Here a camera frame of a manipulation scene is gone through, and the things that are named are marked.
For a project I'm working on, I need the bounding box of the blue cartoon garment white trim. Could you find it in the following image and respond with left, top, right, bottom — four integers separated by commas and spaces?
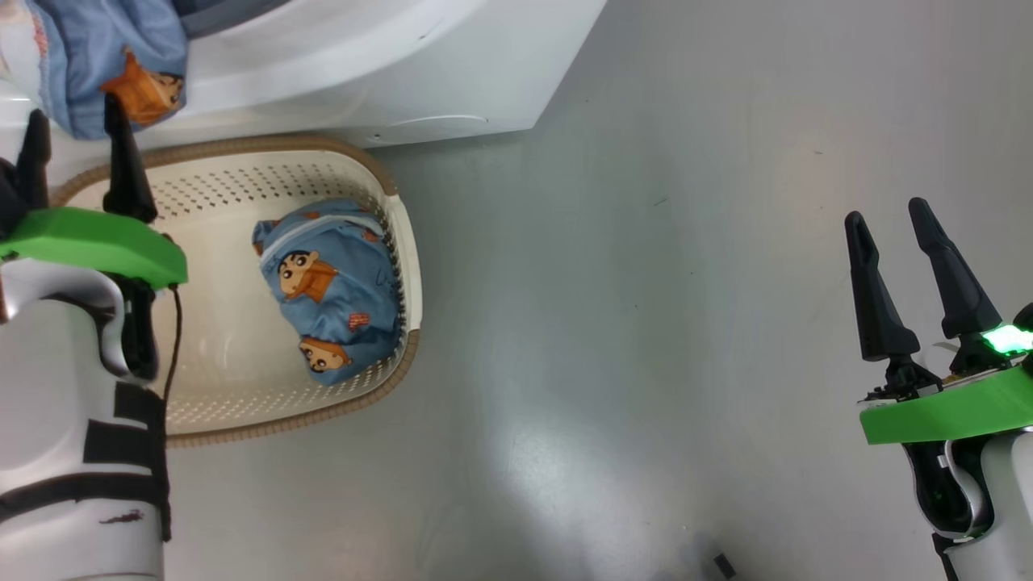
252, 199, 404, 387

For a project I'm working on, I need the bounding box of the white washing machine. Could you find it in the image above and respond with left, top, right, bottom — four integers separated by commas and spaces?
0, 0, 608, 150

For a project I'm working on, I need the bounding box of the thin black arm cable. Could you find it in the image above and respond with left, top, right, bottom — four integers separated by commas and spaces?
161, 284, 185, 404

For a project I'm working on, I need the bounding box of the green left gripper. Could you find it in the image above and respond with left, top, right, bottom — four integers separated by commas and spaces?
0, 93, 189, 291

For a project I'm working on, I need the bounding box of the grey rubber door gasket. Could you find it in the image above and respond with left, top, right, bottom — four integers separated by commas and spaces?
174, 0, 291, 37

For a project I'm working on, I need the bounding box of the cream perforated laundry basket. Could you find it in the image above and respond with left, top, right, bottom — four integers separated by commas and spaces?
48, 136, 422, 449

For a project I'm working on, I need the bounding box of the blue cartoon print garment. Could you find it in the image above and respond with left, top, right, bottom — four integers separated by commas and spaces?
0, 0, 190, 140

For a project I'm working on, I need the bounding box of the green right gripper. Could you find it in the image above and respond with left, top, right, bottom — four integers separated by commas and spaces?
844, 198, 1033, 446

